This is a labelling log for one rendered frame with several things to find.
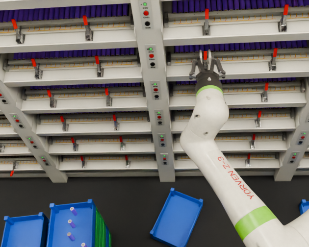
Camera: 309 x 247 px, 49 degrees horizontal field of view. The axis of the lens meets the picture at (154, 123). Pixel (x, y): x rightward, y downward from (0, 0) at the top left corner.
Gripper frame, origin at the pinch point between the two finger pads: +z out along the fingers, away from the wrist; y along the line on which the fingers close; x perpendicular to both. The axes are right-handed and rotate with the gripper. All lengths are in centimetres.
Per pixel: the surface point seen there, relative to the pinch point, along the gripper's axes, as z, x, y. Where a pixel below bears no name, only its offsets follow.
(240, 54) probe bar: 4.1, -2.0, 14.1
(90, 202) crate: -26, -59, -53
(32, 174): 21, -94, -109
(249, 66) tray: 1.5, -6.0, 18.0
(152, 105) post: 2.3, -25.0, -23.2
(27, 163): 18, -80, -106
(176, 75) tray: -0.9, -7.4, -11.4
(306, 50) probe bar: 4.5, -1.5, 40.0
